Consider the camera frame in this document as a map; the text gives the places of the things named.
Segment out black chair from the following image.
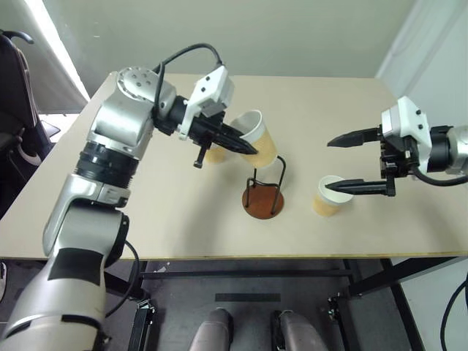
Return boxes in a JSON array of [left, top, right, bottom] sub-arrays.
[[0, 30, 62, 219]]

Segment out wire cup holder, wooden base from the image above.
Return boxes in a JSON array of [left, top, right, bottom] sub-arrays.
[[241, 155, 287, 220]]

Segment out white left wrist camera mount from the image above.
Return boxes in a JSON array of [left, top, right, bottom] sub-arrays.
[[178, 64, 235, 142]]

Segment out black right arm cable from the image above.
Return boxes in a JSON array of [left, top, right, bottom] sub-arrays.
[[412, 165, 468, 188]]

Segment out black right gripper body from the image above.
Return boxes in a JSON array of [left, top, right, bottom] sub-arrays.
[[378, 135, 420, 181]]

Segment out black hanging cable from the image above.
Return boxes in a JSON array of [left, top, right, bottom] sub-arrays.
[[103, 239, 142, 318], [439, 271, 468, 351]]

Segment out black tape strip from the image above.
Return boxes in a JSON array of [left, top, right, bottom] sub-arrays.
[[214, 292, 282, 303]]

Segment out black metal table frame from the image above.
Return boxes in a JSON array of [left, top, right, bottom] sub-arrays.
[[104, 257, 458, 351]]

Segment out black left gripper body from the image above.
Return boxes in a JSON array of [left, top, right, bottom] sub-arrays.
[[188, 110, 227, 170]]

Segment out white leaning board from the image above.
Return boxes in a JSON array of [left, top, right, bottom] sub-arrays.
[[0, 0, 91, 115]]

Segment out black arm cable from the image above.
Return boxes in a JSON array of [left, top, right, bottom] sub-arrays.
[[412, 165, 468, 188], [151, 43, 225, 124]]

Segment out dark rounded robot foot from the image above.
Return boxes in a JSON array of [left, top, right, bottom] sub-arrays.
[[189, 307, 235, 351], [274, 310, 331, 351]]

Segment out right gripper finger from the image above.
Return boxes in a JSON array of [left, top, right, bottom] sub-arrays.
[[326, 125, 383, 148], [323, 166, 398, 199]]

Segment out tan paper cup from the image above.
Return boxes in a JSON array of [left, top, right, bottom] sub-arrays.
[[203, 142, 230, 165], [311, 175, 355, 218], [233, 109, 279, 170]]

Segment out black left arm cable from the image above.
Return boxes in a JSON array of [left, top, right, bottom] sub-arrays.
[[151, 43, 225, 124]]

